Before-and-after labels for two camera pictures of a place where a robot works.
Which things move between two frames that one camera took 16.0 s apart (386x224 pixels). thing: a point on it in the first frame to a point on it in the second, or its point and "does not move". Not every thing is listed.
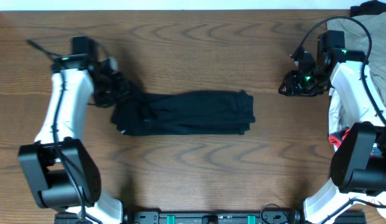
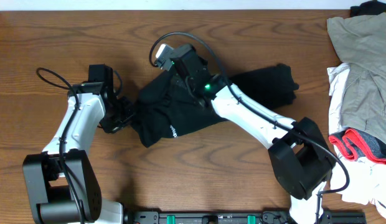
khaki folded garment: [371, 33] does not move
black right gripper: [293, 88] to [179, 81]
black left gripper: [124, 91] to [129, 112]
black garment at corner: [373, 7] does not move
